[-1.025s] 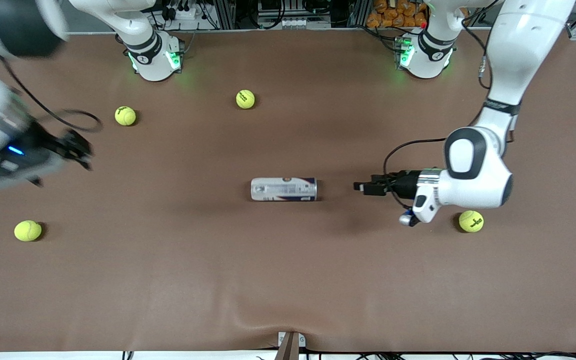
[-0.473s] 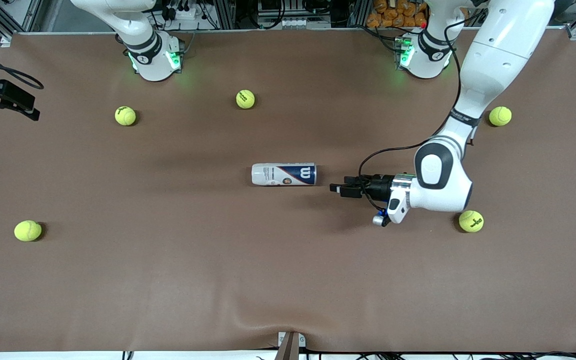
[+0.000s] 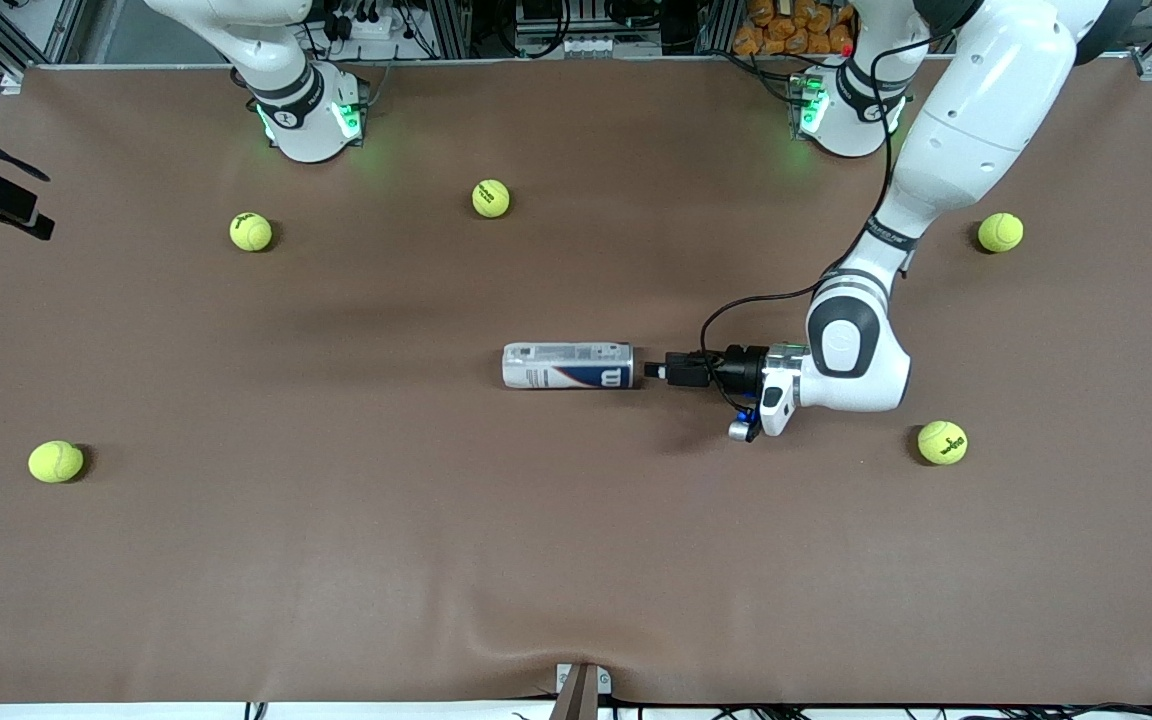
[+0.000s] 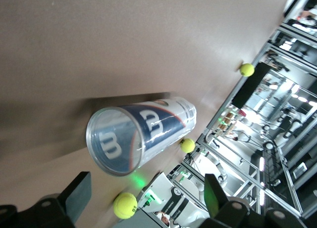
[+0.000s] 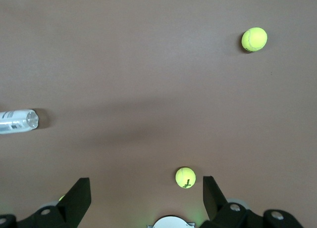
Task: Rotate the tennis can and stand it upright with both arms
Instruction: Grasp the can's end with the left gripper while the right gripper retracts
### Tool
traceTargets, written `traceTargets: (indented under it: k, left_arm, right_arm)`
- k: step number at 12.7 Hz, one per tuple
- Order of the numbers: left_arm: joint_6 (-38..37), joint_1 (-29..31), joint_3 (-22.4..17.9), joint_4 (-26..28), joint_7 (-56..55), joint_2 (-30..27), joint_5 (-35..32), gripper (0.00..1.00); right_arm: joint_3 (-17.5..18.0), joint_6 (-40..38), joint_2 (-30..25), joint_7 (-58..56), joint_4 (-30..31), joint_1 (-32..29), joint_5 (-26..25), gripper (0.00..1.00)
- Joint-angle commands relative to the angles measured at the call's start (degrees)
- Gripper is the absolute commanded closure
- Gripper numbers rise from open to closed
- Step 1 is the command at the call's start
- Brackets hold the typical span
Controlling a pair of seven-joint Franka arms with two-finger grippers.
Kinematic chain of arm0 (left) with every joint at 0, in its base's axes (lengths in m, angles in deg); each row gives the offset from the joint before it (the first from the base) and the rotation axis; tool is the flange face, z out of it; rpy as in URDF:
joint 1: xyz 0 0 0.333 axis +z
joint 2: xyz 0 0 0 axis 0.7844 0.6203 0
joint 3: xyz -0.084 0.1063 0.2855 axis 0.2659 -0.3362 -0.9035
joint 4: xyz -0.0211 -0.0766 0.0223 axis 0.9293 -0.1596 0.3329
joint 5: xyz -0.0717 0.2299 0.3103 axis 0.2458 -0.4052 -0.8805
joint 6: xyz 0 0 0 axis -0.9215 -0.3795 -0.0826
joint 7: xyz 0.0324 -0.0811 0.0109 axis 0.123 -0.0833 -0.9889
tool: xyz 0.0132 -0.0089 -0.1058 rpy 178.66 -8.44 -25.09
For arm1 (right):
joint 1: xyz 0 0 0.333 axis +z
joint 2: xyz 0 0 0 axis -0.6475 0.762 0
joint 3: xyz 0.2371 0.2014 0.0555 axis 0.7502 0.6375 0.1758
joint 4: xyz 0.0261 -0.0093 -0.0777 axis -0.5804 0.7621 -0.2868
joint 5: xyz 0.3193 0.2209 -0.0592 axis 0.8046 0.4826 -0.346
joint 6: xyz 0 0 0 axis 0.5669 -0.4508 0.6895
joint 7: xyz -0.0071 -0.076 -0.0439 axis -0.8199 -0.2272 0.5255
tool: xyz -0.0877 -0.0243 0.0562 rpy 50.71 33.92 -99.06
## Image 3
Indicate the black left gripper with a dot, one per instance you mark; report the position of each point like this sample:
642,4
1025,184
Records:
739,368

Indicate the white blue tennis ball can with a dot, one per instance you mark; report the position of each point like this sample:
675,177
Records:
566,365

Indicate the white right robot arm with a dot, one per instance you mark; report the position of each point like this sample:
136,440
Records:
301,110

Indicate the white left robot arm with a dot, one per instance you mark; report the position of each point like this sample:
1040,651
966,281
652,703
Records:
976,110

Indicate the yellow Wilson 3 tennis ball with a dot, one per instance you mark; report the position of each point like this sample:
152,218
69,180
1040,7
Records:
942,442

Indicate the brown table cloth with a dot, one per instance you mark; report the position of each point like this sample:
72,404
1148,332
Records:
576,520

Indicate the long white socket strip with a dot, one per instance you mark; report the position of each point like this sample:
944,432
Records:
586,46

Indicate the pile of orange round items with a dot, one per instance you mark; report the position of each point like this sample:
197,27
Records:
786,28

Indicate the white power strip with plugs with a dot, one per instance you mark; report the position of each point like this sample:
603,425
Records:
366,30

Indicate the metal table clamp bracket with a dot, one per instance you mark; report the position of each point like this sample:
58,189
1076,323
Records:
581,692

